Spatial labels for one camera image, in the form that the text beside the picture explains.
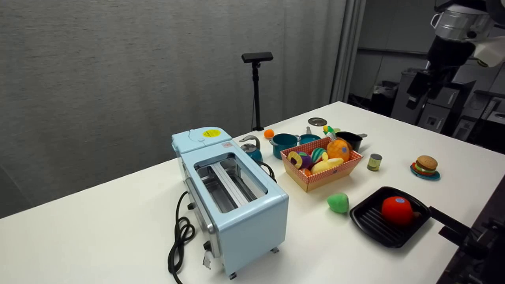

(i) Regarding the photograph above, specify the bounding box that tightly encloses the teal toy kettle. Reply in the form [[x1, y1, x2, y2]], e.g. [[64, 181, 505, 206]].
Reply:
[[239, 135, 263, 162]]

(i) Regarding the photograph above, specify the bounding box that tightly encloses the teal toy pot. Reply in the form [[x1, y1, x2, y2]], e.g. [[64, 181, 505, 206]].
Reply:
[[269, 132, 318, 158]]

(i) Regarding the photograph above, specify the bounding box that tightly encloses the small orange ball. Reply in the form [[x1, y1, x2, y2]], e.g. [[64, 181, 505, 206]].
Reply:
[[263, 128, 274, 140]]

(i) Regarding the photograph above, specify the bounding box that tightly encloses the black power cable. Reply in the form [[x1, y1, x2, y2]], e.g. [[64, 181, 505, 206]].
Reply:
[[165, 189, 197, 284]]

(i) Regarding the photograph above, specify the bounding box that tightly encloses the purple plush toy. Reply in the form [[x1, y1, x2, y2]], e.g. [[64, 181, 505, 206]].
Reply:
[[301, 154, 313, 169]]

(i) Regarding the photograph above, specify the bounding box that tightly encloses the striped watermelon plush toy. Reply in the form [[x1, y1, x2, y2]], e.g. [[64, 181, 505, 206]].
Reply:
[[310, 146, 328, 162]]

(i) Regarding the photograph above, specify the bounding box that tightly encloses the light blue toaster oven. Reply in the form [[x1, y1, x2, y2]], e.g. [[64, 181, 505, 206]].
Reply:
[[171, 126, 288, 277]]

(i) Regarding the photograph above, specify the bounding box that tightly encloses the pineapple slice toy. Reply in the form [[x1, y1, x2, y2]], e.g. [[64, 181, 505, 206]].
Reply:
[[287, 151, 302, 169]]

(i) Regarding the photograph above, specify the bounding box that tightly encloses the small green tin can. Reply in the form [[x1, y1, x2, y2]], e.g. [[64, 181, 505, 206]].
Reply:
[[367, 153, 381, 172]]

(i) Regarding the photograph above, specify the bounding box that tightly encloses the black oven tray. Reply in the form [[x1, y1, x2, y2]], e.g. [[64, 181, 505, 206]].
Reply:
[[350, 186, 429, 247]]

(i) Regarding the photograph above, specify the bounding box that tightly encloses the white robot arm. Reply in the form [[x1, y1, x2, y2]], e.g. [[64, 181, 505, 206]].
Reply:
[[405, 0, 505, 109]]

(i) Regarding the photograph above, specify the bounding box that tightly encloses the toy burger on plate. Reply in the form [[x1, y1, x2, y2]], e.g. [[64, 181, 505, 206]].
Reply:
[[410, 154, 440, 180]]

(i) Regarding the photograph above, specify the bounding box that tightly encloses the silver tin can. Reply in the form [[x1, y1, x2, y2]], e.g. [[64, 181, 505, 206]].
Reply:
[[307, 116, 328, 134]]

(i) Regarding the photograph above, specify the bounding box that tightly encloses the red tomato plush toy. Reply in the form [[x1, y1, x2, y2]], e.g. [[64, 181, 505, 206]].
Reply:
[[380, 195, 413, 225]]

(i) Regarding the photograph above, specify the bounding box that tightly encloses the yellow banana plush toy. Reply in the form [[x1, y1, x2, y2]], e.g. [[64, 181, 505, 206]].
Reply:
[[310, 158, 343, 175]]

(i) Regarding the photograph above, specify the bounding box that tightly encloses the orange checkered cardboard box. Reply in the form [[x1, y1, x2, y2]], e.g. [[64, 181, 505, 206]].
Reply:
[[280, 137, 361, 191]]

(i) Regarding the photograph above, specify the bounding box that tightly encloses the green pear plush toy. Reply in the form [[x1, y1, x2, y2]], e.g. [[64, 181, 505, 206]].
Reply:
[[326, 194, 350, 214]]

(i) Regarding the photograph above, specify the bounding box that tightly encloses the black toy saucepan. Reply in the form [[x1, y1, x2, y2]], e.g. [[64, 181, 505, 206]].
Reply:
[[337, 131, 364, 151]]

